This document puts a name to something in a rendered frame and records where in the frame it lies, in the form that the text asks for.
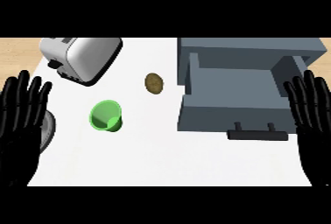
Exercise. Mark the green plastic cup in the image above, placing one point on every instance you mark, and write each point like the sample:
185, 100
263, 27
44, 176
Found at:
105, 115

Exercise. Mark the grey open drawer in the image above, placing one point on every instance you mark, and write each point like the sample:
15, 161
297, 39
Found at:
235, 102

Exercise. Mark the brown oval potato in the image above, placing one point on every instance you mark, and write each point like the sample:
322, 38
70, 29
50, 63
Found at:
154, 83

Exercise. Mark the grey round plate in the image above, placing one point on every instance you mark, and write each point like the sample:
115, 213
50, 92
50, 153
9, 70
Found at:
47, 131

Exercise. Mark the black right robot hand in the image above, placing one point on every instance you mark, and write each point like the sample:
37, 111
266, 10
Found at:
312, 128

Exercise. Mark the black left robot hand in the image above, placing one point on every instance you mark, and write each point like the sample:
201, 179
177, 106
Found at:
16, 125

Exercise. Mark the grey drawer cabinet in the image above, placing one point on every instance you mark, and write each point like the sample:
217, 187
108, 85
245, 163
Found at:
254, 55

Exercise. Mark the silver toaster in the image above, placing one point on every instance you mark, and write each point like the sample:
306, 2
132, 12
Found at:
81, 58

